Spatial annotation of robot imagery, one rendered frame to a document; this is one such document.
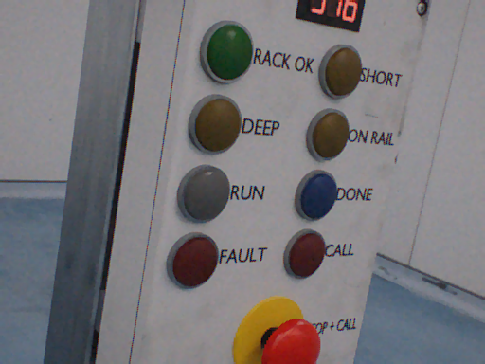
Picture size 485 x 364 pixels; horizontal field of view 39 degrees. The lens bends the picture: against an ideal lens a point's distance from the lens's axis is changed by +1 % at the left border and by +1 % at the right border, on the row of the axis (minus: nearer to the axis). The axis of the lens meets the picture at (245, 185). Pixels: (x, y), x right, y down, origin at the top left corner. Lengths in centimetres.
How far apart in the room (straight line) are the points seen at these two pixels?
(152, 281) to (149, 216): 3
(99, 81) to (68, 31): 382
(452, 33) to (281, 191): 336
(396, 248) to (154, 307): 350
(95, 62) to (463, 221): 326
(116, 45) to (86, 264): 13
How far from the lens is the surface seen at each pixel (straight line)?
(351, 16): 40
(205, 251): 36
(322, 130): 39
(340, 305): 45
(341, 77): 39
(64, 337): 46
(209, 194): 35
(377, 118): 43
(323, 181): 40
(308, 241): 40
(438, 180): 368
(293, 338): 39
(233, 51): 34
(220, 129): 34
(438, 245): 369
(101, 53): 42
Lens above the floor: 105
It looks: 11 degrees down
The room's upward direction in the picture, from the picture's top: 10 degrees clockwise
